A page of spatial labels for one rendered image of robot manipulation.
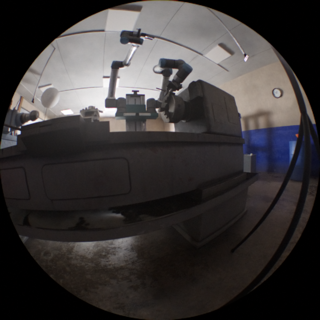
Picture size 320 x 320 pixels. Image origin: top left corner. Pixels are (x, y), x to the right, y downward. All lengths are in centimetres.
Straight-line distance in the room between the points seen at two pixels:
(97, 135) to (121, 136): 11
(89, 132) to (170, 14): 272
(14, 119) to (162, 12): 274
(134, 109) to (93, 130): 147
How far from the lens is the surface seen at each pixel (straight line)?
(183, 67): 97
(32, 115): 107
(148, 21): 294
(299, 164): 323
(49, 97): 459
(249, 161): 282
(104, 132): 51
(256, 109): 427
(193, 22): 305
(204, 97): 95
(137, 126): 194
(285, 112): 407
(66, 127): 45
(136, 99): 212
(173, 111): 88
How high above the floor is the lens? 72
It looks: 4 degrees down
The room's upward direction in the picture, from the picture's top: 4 degrees counter-clockwise
